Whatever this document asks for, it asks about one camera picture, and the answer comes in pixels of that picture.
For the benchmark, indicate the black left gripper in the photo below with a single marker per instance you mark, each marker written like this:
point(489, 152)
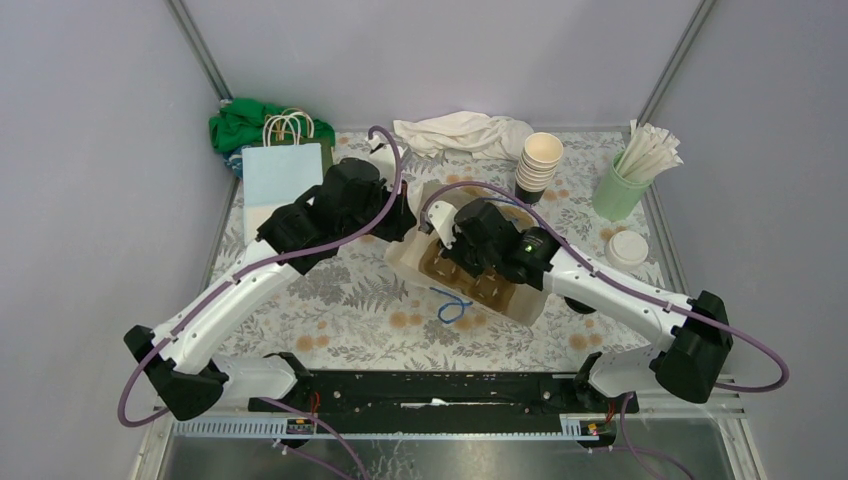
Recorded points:
point(403, 219)

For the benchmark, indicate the blue checkered paper bag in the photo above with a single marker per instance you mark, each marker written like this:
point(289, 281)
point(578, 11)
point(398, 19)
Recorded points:
point(527, 303)

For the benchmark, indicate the bundle of white wrapped straws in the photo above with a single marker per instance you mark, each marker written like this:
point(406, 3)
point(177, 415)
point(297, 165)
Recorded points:
point(650, 151)

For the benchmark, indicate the floral tablecloth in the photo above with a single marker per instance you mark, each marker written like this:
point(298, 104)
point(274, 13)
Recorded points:
point(352, 311)

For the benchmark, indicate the green straw holder cup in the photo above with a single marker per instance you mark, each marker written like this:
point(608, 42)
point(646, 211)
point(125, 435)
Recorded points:
point(615, 198)

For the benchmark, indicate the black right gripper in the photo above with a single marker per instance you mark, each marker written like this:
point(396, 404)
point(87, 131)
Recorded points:
point(451, 251)

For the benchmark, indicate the white cloth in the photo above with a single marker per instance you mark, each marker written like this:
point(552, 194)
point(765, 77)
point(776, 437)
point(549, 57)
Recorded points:
point(482, 136)

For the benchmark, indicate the green cloth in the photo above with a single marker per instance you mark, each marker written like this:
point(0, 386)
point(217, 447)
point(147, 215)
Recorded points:
point(240, 122)

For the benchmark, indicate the stack of white lids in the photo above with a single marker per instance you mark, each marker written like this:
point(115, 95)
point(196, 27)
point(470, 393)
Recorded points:
point(626, 250)

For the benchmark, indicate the brown pulp cup carrier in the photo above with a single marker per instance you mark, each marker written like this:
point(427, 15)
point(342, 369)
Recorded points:
point(489, 288)

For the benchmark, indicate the light blue paper bag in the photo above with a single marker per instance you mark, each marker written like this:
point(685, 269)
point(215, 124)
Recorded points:
point(280, 169)

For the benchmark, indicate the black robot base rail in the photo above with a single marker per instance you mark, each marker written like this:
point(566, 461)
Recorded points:
point(440, 402)

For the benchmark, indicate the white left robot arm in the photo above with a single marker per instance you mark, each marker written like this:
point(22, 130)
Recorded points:
point(179, 357)

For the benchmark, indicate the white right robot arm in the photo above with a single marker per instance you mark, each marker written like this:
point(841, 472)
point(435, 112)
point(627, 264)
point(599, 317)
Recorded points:
point(684, 356)

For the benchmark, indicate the black coffee lid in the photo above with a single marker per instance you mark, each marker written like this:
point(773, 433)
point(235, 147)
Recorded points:
point(579, 307)

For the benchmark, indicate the stack of black paper cups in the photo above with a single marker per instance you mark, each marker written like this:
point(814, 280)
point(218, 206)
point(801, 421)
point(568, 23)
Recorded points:
point(540, 158)

